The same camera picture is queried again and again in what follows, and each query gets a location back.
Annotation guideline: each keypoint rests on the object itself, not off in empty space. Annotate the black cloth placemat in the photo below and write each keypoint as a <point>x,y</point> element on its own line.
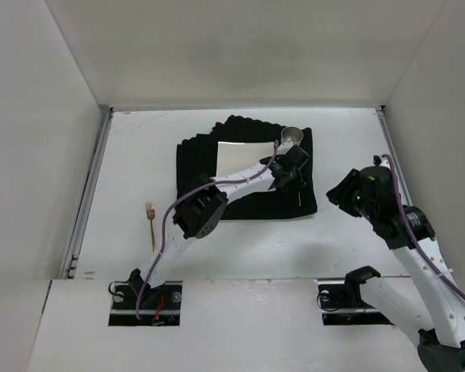
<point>198,155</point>

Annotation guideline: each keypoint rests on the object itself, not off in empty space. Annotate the aluminium table rail right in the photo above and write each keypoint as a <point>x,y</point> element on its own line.
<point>390,145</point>

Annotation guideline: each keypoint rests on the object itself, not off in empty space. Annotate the white square plate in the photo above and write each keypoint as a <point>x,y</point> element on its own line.
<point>242,160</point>

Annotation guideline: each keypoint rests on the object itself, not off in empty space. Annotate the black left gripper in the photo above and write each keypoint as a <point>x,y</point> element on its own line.
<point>288,175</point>

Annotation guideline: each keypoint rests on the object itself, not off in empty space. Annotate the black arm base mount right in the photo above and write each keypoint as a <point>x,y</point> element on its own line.
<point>340,308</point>

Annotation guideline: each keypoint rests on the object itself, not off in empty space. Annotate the metal cup with cork base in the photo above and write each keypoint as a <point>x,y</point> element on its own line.
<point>291,135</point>

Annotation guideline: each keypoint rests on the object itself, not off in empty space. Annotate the aluminium table rail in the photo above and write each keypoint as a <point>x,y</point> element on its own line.
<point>390,145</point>
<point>74,242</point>

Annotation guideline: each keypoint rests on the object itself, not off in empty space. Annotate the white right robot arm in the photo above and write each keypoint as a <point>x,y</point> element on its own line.
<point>436,328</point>

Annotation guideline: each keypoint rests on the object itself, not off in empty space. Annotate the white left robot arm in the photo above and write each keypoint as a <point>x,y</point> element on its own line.
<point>198,211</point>

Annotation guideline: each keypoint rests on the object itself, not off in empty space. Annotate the copper fork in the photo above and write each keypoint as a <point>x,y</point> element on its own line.
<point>151,214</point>

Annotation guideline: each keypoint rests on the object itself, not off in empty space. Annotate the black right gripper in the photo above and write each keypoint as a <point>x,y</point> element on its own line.
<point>342,190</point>

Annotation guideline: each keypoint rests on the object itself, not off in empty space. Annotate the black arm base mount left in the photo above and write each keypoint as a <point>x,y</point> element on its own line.
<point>159,308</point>

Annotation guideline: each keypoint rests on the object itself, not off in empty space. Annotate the aluminium table rail left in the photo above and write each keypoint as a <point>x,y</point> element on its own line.
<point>74,242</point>

